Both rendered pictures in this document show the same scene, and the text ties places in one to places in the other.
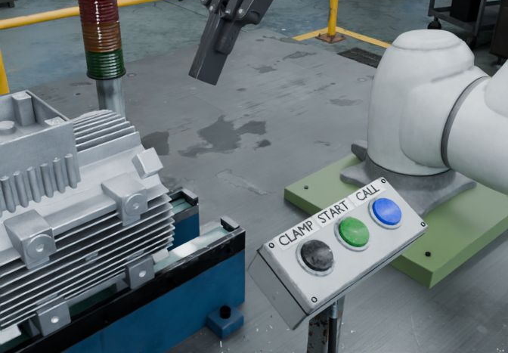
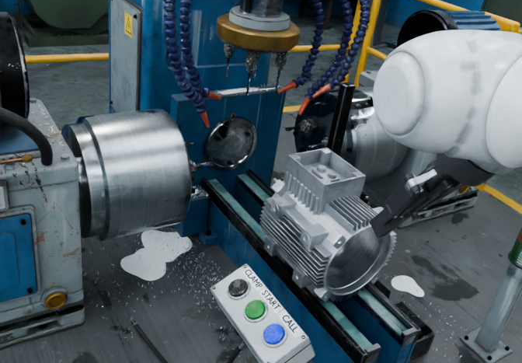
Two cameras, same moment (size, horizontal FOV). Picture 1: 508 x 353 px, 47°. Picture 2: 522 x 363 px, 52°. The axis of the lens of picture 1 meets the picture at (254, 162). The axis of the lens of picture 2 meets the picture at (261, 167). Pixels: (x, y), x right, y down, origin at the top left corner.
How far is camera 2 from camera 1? 85 cm
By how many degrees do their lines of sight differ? 81
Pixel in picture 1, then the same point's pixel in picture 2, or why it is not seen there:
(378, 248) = (246, 327)
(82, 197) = (309, 219)
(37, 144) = (311, 180)
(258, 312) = not seen: outside the picture
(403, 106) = not seen: outside the picture
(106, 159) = (335, 221)
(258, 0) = (391, 201)
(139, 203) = (306, 239)
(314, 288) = (220, 287)
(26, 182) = (303, 191)
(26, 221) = (286, 200)
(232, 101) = not seen: outside the picture
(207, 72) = (375, 225)
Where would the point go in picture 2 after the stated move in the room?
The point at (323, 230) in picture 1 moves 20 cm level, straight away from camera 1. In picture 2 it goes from (257, 294) to (391, 341)
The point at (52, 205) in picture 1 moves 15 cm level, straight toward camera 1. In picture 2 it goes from (301, 210) to (224, 210)
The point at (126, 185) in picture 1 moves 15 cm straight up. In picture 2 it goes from (314, 230) to (330, 156)
